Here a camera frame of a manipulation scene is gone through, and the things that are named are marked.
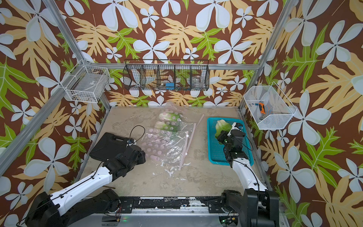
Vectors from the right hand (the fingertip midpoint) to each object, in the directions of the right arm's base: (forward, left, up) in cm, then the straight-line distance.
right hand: (220, 130), depth 86 cm
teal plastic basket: (-10, +3, -7) cm, 13 cm away
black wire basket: (+37, +34, +15) cm, 53 cm away
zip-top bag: (-4, +33, -13) cm, 36 cm away
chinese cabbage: (+4, -1, 0) cm, 4 cm away
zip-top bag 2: (+11, +23, -11) cm, 28 cm away
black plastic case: (-5, +73, -11) cm, 74 cm away
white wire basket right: (+9, -30, +10) cm, 32 cm away
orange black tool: (+9, -25, +9) cm, 28 cm away
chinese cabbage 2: (+9, +38, -8) cm, 40 cm away
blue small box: (+28, +32, +12) cm, 44 cm away
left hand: (-11, +48, -7) cm, 49 cm away
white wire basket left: (+22, +83, +19) cm, 88 cm away
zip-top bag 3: (+19, +19, -9) cm, 28 cm away
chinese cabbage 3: (+19, +32, -8) cm, 38 cm away
